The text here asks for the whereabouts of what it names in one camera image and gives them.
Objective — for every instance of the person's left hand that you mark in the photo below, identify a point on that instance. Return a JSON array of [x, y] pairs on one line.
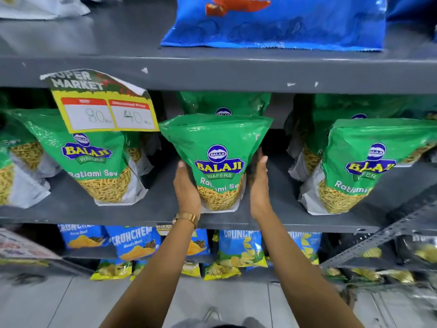
[[187, 196]]

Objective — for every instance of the person's right hand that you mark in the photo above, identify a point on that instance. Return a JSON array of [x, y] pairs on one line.
[[260, 194]]

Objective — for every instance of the person's left thumb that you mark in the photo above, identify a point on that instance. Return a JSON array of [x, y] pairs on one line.
[[181, 170]]

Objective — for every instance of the person's right thumb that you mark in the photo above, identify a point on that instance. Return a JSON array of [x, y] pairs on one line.
[[264, 169]]

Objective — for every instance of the green snack packet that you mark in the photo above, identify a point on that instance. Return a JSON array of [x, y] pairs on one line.
[[215, 146]]

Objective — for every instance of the person's right forearm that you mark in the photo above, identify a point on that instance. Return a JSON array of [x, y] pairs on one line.
[[300, 276]]

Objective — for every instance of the person's left forearm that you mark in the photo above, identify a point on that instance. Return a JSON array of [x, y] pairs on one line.
[[153, 276]]

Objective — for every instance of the row of green packets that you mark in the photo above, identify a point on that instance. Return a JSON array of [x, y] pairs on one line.
[[99, 157]]

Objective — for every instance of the row of blue crisp packets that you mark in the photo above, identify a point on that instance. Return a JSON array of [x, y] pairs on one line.
[[133, 240]]

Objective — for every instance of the yellow crisp packet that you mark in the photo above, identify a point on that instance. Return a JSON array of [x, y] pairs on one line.
[[111, 269], [138, 268], [220, 271], [191, 269]]

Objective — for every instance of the yellow and green price sign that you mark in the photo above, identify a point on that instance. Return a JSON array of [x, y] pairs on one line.
[[102, 109]]

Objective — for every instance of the grey metal shelf unit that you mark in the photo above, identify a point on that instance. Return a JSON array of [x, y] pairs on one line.
[[218, 73]]

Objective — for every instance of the slotted grey metal rack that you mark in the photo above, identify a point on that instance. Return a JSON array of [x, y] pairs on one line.
[[382, 235]]

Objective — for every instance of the large blue bag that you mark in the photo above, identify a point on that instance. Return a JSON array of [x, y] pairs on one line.
[[280, 23]]

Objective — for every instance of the person's grey clothing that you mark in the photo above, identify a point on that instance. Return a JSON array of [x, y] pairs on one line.
[[218, 321]]

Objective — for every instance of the group of black crisp packets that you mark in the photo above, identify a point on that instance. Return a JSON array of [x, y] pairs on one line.
[[416, 251]]

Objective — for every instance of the printed paper leaflet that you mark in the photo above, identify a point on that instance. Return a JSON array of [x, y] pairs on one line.
[[24, 247]]

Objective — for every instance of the dark blue bag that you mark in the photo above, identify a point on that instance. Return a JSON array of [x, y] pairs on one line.
[[413, 10]]

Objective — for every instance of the white bag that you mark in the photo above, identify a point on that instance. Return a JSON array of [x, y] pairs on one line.
[[37, 6]]

